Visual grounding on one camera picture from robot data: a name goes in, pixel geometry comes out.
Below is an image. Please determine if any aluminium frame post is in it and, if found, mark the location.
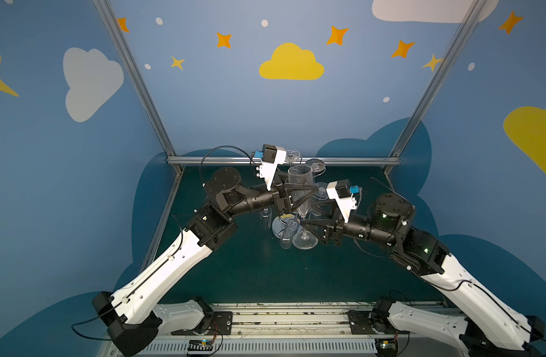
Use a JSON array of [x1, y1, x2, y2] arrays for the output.
[[92, 0, 178, 157], [389, 0, 488, 163]]

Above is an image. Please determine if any small circuit board right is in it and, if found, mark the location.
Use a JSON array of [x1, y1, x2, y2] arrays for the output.
[[375, 340, 399, 357]]

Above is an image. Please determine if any clear champagne flute front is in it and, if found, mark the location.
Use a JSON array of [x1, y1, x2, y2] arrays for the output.
[[280, 216, 300, 249]]

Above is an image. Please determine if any small circuit board left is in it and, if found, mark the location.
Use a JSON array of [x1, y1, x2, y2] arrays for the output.
[[186, 339, 219, 356]]

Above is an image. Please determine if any clear champagne flute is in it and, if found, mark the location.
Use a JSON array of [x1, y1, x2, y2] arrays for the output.
[[260, 208, 273, 230], [313, 182, 329, 201], [288, 165, 319, 250], [280, 216, 300, 249], [285, 149, 302, 165], [305, 159, 326, 177]]

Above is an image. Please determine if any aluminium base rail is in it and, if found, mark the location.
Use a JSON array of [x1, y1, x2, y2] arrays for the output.
[[96, 301, 448, 357]]

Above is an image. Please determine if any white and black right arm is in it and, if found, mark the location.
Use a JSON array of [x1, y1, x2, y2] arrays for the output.
[[301, 192, 545, 356]]

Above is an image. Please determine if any small circuit board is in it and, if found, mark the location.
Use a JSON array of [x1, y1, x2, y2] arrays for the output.
[[186, 339, 219, 356], [375, 340, 399, 357]]

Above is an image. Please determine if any aluminium frame back rail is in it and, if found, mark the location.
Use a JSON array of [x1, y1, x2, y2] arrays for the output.
[[166, 155, 401, 167]]

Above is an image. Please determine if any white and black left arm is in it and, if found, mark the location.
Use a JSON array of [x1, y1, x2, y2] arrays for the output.
[[92, 167, 318, 356]]

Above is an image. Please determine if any aluminium frame right post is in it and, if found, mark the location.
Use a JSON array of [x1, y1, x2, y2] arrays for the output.
[[389, 0, 488, 163]]

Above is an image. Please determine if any aluminium frame left post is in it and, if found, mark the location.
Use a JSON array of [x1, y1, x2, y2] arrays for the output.
[[92, 0, 178, 157]]

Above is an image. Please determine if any chrome wire wine glass rack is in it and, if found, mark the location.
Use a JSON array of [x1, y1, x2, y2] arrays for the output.
[[272, 149, 326, 240]]

